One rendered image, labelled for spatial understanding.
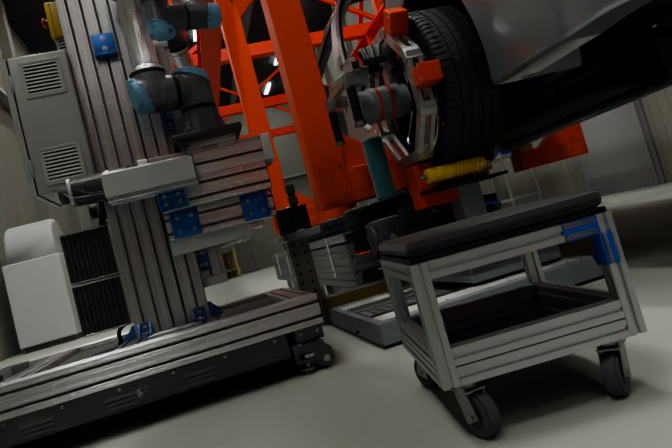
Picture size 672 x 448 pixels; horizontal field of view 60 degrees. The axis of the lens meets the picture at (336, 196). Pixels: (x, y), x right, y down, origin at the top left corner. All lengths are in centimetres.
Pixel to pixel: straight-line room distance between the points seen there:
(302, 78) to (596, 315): 202
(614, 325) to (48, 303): 775
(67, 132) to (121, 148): 18
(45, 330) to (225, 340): 671
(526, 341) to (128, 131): 156
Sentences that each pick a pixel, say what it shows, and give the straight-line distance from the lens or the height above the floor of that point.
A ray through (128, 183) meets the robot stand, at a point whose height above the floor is 69.
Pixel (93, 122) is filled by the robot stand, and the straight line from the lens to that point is 217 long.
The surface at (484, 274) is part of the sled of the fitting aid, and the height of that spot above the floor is 11.
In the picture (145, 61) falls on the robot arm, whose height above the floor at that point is 108.
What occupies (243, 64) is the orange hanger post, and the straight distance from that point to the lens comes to 485.
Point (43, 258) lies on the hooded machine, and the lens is 839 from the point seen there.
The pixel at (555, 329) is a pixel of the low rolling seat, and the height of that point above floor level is 14.
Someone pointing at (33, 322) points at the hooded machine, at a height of 36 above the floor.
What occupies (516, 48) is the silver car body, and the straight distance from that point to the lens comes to 197.
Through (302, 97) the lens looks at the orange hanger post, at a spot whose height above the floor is 105.
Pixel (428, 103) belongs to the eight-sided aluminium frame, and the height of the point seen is 76.
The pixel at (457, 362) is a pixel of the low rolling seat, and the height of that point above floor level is 13.
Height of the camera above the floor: 37
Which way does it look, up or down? 4 degrees up
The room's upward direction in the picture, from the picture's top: 15 degrees counter-clockwise
